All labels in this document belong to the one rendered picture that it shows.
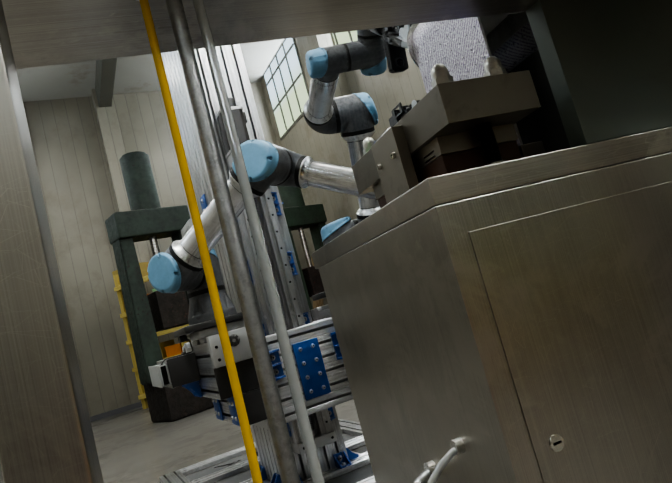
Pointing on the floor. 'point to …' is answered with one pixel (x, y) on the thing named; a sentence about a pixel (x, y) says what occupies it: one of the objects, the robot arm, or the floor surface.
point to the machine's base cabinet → (518, 333)
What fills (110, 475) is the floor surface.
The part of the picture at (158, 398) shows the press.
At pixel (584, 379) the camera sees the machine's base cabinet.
